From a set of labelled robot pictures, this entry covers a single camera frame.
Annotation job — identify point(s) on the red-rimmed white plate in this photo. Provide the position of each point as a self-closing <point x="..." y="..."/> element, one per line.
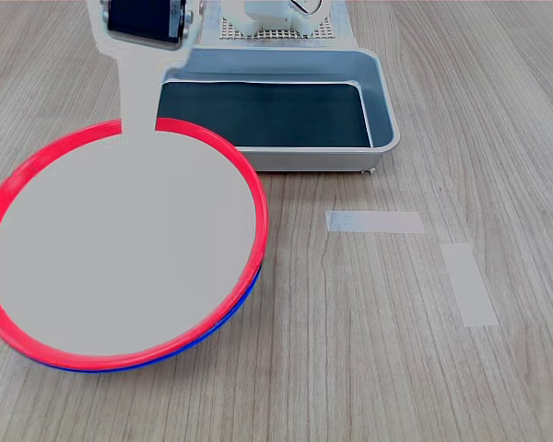
<point x="120" y="248"/>

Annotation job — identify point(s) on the steel tray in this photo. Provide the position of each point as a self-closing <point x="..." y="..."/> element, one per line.
<point x="304" y="159"/>

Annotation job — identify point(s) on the blue-rimmed white plate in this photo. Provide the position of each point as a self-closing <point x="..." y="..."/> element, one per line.
<point x="97" y="369"/>

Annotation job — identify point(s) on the translucent tape strip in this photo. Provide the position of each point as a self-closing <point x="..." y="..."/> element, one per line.
<point x="470" y="285"/>
<point x="375" y="223"/>

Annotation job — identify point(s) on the black tray mat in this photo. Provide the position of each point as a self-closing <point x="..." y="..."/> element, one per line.
<point x="262" y="115"/>

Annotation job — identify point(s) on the pale perforated base plate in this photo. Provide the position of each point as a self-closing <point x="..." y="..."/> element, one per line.
<point x="325" y="30"/>

